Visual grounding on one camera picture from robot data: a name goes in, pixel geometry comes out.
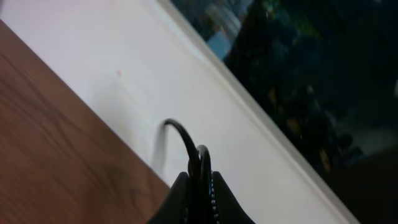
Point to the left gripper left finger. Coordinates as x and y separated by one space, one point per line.
174 208

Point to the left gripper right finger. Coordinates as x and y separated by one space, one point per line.
228 210

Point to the dark framed window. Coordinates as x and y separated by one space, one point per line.
325 73

